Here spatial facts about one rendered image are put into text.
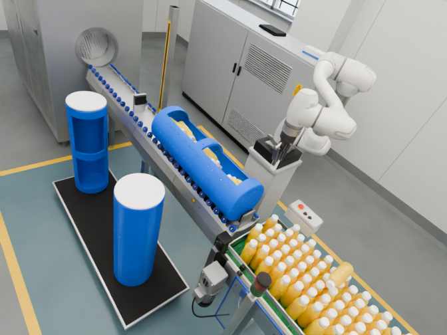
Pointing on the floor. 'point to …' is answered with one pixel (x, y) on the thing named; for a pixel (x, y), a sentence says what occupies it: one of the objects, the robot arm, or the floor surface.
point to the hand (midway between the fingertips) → (274, 164)
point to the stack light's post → (239, 314)
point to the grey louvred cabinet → (243, 72)
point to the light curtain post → (168, 55)
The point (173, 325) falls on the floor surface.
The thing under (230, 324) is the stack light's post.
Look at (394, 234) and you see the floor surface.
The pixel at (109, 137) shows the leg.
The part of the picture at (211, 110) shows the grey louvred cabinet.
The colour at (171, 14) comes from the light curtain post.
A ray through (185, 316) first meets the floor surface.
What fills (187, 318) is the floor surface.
